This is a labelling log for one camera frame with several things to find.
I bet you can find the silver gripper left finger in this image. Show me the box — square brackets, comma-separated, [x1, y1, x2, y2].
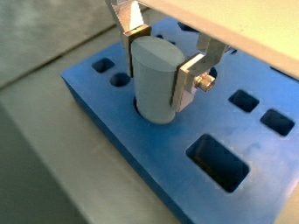
[105, 0, 152, 76]

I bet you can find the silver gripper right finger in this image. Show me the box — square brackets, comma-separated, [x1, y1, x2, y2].
[172, 33, 226, 112]

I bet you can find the light blue oval cylinder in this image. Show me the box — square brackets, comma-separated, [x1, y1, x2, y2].
[130, 36, 184, 124]

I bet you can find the blue foam shape board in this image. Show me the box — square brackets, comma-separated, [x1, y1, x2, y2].
[60, 16, 299, 224]

